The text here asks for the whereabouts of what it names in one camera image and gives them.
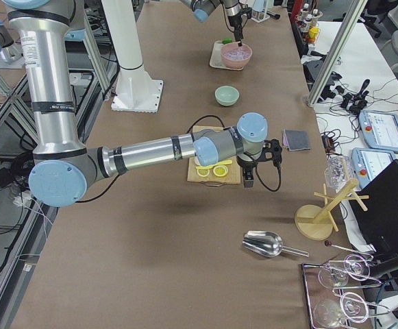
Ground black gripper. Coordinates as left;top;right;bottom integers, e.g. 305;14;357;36
227;7;245;47
236;153;258;188

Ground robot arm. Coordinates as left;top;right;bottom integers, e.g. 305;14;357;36
6;1;268;207
180;0;252;47

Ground clear ice cubes pile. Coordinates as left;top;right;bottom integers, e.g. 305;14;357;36
223;48;250;61

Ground pink bowl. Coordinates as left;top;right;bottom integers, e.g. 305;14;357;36
221;42;253;69

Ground mint green bowl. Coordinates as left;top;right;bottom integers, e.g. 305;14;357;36
214;86;240;107

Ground metal ice scoop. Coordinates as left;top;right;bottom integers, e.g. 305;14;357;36
242;230;310;258

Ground clear crystal glass bowl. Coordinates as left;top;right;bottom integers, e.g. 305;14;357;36
324;156;355;190

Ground green lime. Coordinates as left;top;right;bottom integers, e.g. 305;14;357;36
222;38;232;45

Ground bamboo cutting board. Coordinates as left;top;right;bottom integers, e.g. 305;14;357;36
186;125;242;186

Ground beige rabbit tray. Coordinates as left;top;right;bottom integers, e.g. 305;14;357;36
209;40;242;71

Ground yellow plastic knife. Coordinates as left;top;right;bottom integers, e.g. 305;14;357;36
194;158;232;169

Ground stacked lemon slices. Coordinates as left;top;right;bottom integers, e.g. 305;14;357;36
212;164;229;178

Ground single lemon slice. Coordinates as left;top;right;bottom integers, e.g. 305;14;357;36
196;167;210;178

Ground grey folded cloth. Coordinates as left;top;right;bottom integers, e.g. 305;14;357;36
282;130;310;151

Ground wooden mug tree stand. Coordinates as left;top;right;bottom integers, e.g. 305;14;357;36
295;175;369;241

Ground lower teach pendant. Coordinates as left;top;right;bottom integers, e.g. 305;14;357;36
351;147;396;188

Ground teach pendant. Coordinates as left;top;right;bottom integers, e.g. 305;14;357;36
358;110;398;154
351;147;396;188

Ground upper wine glass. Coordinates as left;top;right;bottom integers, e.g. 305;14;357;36
318;254;370;289

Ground wine glass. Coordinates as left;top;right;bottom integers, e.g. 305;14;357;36
318;254;370;289
312;292;369;328

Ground upper teach pendant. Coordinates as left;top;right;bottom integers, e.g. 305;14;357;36
358;110;398;154

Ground black monitor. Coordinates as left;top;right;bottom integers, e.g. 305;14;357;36
349;160;398;255

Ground lower wine glass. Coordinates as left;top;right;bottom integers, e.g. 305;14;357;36
312;292;369;328

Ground black camera cable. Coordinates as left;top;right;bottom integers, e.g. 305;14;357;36
249;156;284;193

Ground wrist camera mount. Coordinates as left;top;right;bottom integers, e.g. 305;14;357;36
262;138;282;169
240;6;252;19

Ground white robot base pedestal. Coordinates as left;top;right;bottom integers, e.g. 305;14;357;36
102;0;164;113

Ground aluminium frame post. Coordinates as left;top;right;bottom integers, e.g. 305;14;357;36
307;0;367;108

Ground wire glass rack tray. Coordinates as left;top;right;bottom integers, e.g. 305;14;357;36
301;263;390;328

